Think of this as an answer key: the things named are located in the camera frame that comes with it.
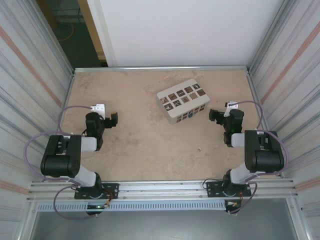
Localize white box with brown tiles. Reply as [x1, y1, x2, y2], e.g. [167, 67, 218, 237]
[156, 78, 211, 125]

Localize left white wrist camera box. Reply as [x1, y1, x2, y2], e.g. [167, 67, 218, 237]
[90, 102, 106, 114]

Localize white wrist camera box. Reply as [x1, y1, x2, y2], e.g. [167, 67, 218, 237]
[224, 100, 240, 118]
[90, 102, 106, 114]

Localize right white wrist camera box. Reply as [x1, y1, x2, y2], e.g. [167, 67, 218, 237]
[224, 100, 240, 118]

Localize aluminium table side rail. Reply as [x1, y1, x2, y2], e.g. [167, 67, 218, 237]
[245, 69, 286, 179]
[44, 71, 76, 182]

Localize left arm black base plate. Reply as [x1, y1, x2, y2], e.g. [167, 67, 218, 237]
[74, 182, 120, 200]

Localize aluminium table edge rail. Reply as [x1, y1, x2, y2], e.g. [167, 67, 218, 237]
[73, 65, 251, 74]

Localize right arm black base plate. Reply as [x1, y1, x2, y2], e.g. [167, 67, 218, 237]
[205, 180, 252, 198]

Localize red orange base wires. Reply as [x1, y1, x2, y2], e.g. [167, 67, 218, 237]
[103, 189, 113, 209]
[226, 191, 245, 208]

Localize wide aluminium mounting rail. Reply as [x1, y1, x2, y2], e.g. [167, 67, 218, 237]
[26, 178, 300, 203]

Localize wooden door frame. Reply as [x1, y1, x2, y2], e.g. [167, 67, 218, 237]
[78, 0, 109, 61]

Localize grey slotted cable duct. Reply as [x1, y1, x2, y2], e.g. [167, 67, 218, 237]
[36, 201, 227, 212]

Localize orange cable on floor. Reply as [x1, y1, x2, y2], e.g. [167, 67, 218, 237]
[58, 21, 76, 41]

